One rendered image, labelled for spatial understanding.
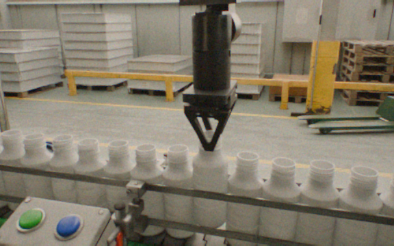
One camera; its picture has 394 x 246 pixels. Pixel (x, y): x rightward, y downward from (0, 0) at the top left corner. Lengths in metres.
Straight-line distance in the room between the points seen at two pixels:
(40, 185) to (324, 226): 0.51
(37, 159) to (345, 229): 0.55
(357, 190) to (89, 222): 0.38
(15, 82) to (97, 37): 1.70
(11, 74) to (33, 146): 6.20
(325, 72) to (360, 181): 4.50
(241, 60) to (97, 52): 2.87
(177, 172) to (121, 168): 0.11
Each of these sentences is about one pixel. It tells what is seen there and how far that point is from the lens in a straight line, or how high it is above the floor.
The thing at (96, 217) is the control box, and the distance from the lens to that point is 0.49.
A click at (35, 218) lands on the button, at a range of 0.51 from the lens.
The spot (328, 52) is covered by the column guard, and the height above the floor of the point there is 0.94.
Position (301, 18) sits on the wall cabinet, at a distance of 7.17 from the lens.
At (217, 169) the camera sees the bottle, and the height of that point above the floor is 1.15.
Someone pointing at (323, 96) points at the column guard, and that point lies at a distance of 5.06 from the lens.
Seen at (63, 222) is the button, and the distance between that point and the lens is 0.49.
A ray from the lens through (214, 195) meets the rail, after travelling 0.53.
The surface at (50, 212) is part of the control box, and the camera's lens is 0.52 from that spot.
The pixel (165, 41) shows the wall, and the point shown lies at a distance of 8.02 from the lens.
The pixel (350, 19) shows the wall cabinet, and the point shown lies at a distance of 7.26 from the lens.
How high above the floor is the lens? 1.38
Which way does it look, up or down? 18 degrees down
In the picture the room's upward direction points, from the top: straight up
